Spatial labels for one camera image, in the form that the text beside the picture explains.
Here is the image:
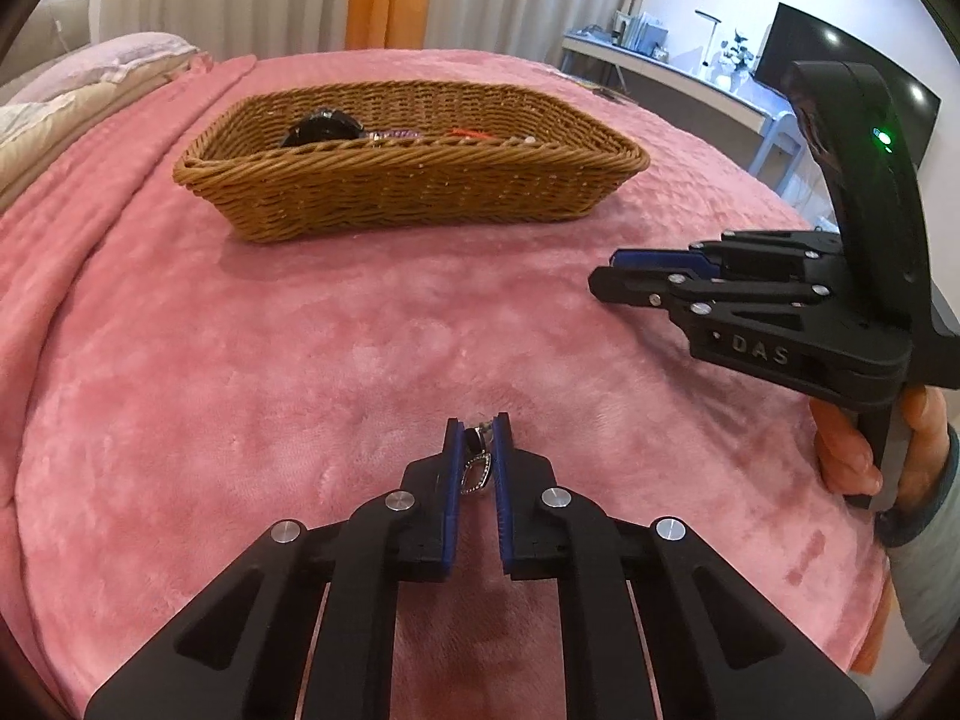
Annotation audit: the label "beige quilt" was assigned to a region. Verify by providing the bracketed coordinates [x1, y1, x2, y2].
[0, 79, 175, 212]

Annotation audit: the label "white desk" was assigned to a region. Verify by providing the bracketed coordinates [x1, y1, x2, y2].
[561, 28, 797, 167]

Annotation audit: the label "beige padded headboard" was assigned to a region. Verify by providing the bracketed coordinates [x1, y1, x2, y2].
[37, 0, 95, 62]

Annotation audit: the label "white floral pillow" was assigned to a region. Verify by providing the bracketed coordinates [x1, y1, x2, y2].
[0, 100, 65, 143]

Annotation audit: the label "light blue chair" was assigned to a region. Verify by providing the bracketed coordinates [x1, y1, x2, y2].
[750, 109, 815, 197]

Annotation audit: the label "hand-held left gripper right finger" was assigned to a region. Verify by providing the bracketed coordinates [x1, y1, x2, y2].
[491, 412, 877, 720]

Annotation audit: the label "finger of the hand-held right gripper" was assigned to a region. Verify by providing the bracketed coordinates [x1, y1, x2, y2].
[587, 264, 835, 332]
[609, 229, 845, 287]

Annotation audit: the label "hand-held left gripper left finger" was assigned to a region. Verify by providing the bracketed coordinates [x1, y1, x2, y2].
[84, 418, 462, 720]

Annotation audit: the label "square rhinestone pendant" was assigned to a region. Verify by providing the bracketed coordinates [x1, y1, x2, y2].
[461, 420, 497, 497]

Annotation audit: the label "books on desk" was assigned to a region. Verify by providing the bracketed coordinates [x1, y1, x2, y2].
[611, 9, 671, 62]

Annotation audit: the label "brown wicker basket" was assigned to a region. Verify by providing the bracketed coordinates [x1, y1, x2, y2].
[172, 80, 650, 243]

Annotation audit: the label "black wrist watch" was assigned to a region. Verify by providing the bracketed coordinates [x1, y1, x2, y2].
[283, 109, 365, 152]

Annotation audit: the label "person's right hand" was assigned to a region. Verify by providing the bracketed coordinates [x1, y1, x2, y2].
[808, 382, 959, 515]

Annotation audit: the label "black monitor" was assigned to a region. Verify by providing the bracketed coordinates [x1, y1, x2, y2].
[752, 2, 942, 167]

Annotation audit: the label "small cards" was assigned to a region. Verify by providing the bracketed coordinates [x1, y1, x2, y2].
[574, 75, 632, 103]

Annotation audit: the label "black desk lamp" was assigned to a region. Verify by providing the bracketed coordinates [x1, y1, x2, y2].
[694, 9, 725, 73]

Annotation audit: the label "white vase with flowers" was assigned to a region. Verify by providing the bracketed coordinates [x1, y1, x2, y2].
[716, 26, 755, 88]

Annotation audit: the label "light purple pillow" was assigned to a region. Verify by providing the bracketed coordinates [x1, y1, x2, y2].
[0, 32, 200, 107]

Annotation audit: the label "person's right forearm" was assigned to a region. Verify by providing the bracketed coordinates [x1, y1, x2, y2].
[874, 426, 960, 662]

